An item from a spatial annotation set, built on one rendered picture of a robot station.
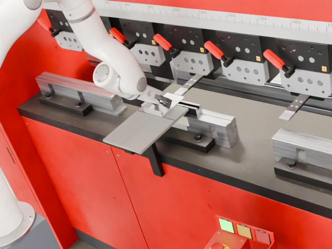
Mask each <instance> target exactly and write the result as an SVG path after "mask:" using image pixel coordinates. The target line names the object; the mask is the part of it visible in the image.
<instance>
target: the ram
mask: <svg viewBox="0 0 332 249"><path fill-rule="evenodd" d="M109 1H119V2H129V3H138V4H149V5H159V6H169V7H179V8H189V9H199V10H209V11H219V12H229V13H239V14H249V15H259V16H269V17H279V18H289V19H299V20H309V21H320V22H330V23H332V0H109ZM42 8H44V9H52V10H60V11H62V10H61V8H60V6H59V5H58V4H57V3H50V2H45V3H43V7H42ZM96 10H97V12H98V14H99V15H100V16H108V17H116V18H123V19H131V20H139V21H147V22H155V23H163V24H171V25H179V26H187V27H195V28H203V29H211V30H219V31H227V32H235V33H243V34H251V35H259V36H267V37H275V38H283V39H290V40H298V41H306V42H317V43H325V44H332V34H323V33H314V32H306V31H297V30H288V29H279V28H270V27H262V26H253V25H244V24H235V23H226V22H218V21H209V20H200V19H191V18H183V17H174V16H165V15H156V14H147V13H139V12H130V11H121V10H112V9H103V8H96Z"/></svg>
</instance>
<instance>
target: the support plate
mask: <svg viewBox="0 0 332 249"><path fill-rule="evenodd" d="M152 105H153V104H152V103H149V102H147V103H145V104H144V105H143V106H142V107H141V108H139V109H138V110H139V111H136V112H135V113H134V114H132V115H131V116H130V117H129V118H128V119H127V120H125V121H124V122H123V123H122V124H121V125H119V126H118V127H117V128H116V129H115V130H113V131H112V132H111V133H110V134H109V135H108V136H106V137H105V138H104V139H103V142H106V143H109V144H112V145H115V146H118V147H121V148H124V149H127V150H130V151H133V152H136V153H139V154H142V153H143V152H144V151H145V150H147V149H148V148H149V147H150V146H151V145H152V144H153V143H154V142H155V141H156V140H157V139H158V138H160V137H161V136H162V135H163V134H164V133H165V132H166V131H167V130H168V129H169V128H170V127H171V126H173V125H174V124H175V123H176V122H177V121H178V120H179V119H180V118H181V117H182V116H183V115H184V114H186V113H187V112H188V111H189V109H188V108H186V107H182V106H177V105H175V106H174V107H173V108H172V109H171V110H169V111H168V112H167V113H166V114H165V115H164V116H163V117H165V116H166V117H165V118H162V117H158V116H155V115H151V114H147V113H143V112H144V108H143V107H145V108H150V107H151V106H152ZM140 111H143V112H140ZM166 118H169V119H166ZM170 119H173V120H175V121H173V120H170Z"/></svg>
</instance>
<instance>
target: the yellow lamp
mask: <svg viewBox="0 0 332 249"><path fill-rule="evenodd" d="M237 229H238V233H239V235H241V236H244V237H247V238H250V239H252V238H251V233H250V229H249V228H247V227H244V226H241V225H238V224H237Z"/></svg>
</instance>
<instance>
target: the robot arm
mask: <svg viewBox="0 0 332 249"><path fill-rule="evenodd" d="M45 2H57V3H58V5H59V6H60V8H61V10H62V12H63V14H64V15H65V17H66V19H67V21H68V23H69V24H70V26H71V28H72V30H73V31H74V33H75V35H76V36H77V38H78V40H79V42H80V44H81V45H82V47H83V48H84V50H85V51H86V52H87V53H88V54H90V55H92V56H94V57H96V58H98V59H100V60H102V61H103V62H101V63H100V64H98V66H97V67H96V68H95V70H94V73H93V81H94V83H95V84H96V85H97V86H98V87H101V88H103V89H105V90H107V91H110V92H112V93H114V94H116V95H119V96H121V97H123V98H125V99H128V100H134V99H139V100H142V101H146V102H149V103H152V104H154V105H157V104H162V106H164V107H166V108H170V106H171V103H172V100H171V99H169V98H167V97H164V96H162V95H163V91H161V90H158V89H156V88H154V87H152V86H149V85H147V80H146V77H145V74H144V72H143V70H142V68H141V66H140V64H139V62H138V60H137V59H136V57H135V56H134V55H133V53H132V52H131V51H130V50H129V49H128V48H127V47H126V46H124V45H123V44H122V43H120V42H119V41H117V40H116V39H114V38H113V37H111V36H110V35H109V34H108V32H107V31H106V29H105V27H104V25H103V23H102V21H101V19H100V16H99V14H98V12H97V10H96V8H95V6H94V4H93V2H92V0H0V68H1V66H2V63H3V61H4V59H5V57H6V55H7V53H8V51H9V49H10V48H11V47H12V45H13V44H14V43H15V41H16V40H17V39H18V38H19V37H20V36H21V35H22V34H23V33H24V32H26V31H27V30H28V29H29V28H30V27H31V26H32V25H33V24H34V22H35V21H36V20H37V18H38V16H39V14H40V12H41V10H42V7H43V3H45ZM160 100H161V101H162V102H160ZM35 219H36V213H35V210H34V208H33V207H32V206H31V205H30V204H29V203H26V202H20V201H16V200H15V198H14V196H13V194H12V192H11V190H10V188H9V187H8V185H7V183H6V181H5V179H4V177H3V175H2V173H1V171H0V249H2V248H6V247H8V246H10V245H12V244H14V243H16V242H18V241H19V240H20V239H22V238H23V237H24V236H25V235H26V234H27V233H28V232H29V231H30V230H31V228H32V227H33V225H34V222H35Z"/></svg>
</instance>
